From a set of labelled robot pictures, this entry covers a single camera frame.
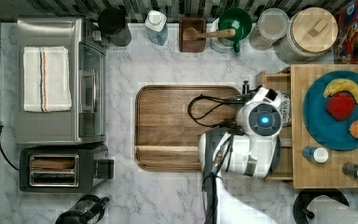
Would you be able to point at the Deep River chips bag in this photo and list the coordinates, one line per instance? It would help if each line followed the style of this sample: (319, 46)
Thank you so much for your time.
(286, 110)

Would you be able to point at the white canister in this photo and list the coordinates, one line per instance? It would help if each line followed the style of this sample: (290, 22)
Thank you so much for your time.
(215, 43)

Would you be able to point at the clear glass bottle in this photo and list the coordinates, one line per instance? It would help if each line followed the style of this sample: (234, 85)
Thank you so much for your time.
(156, 27)

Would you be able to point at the blue plate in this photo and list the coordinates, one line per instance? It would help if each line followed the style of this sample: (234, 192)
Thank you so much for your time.
(326, 130)

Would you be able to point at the wooden spoon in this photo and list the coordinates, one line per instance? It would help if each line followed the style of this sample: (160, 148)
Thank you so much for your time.
(192, 34)

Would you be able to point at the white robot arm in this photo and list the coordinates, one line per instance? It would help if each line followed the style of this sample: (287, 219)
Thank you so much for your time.
(249, 148)

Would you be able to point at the glass jar wooden lid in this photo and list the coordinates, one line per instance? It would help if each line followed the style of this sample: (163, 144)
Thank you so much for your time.
(310, 34)

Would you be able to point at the glass jar clear lid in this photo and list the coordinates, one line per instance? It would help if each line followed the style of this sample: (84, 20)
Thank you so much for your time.
(271, 26)

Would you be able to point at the dark wooden utensil holder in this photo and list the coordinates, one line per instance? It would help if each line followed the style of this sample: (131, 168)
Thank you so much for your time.
(199, 24)

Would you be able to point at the dark wooden cutting board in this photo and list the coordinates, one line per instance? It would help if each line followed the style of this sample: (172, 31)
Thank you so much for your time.
(166, 138)

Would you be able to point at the white striped towel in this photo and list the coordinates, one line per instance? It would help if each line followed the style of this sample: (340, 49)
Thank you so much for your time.
(46, 79)

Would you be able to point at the yellow banana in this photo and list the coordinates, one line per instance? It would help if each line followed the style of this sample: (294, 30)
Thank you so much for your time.
(341, 84)

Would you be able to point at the red apple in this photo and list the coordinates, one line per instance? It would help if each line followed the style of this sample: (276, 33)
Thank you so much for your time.
(340, 106)

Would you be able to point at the stainless steel toaster oven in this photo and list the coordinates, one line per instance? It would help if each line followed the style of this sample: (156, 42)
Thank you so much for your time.
(85, 122)

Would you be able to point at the dark pepper shaker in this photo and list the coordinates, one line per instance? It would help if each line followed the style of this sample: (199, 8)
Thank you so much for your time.
(350, 170)

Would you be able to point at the black slot toaster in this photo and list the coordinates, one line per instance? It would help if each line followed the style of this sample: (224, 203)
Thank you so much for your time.
(65, 169)

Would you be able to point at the light wooden drawer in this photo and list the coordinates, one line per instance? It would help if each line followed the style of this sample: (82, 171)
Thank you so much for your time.
(280, 82)

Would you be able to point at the blue salt shaker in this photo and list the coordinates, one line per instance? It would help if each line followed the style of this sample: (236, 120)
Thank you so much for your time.
(316, 154)

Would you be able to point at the Froot Loops cereal box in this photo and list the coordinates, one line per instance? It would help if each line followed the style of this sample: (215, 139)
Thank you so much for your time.
(346, 48)

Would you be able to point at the paper towel roll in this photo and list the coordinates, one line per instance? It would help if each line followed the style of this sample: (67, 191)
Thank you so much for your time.
(323, 206)

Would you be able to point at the bamboo drawer cabinet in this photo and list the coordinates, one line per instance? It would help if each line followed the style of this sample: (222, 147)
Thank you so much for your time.
(310, 174)

